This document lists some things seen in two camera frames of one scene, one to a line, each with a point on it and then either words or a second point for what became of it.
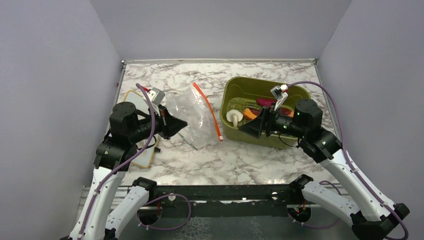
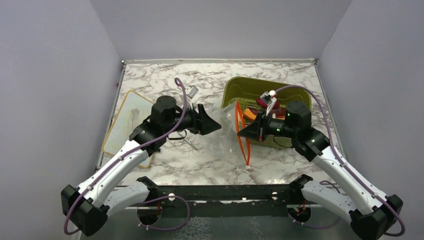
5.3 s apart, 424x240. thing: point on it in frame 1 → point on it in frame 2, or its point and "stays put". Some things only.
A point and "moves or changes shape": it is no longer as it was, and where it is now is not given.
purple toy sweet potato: (265, 101) stays put
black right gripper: (254, 127) stays put
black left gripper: (170, 125) → (208, 125)
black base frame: (259, 200) stays put
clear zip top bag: (188, 103) moves or changes shape
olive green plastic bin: (242, 98) stays put
